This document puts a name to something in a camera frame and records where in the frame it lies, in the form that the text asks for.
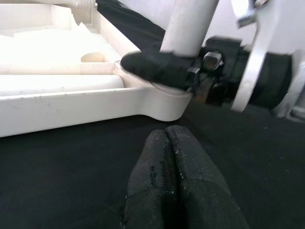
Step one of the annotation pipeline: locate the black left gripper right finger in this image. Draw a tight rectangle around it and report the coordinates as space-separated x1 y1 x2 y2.
165 125 250 229

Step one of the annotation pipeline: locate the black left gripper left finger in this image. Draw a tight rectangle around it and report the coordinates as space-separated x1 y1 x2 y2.
123 128 177 229

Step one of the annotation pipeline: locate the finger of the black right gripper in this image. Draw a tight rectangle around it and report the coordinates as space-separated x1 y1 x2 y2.
120 51 200 91

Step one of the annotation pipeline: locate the white plastic table top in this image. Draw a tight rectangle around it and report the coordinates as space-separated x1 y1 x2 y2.
0 0 193 138

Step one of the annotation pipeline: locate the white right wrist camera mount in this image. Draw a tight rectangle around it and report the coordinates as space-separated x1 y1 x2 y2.
230 0 305 113

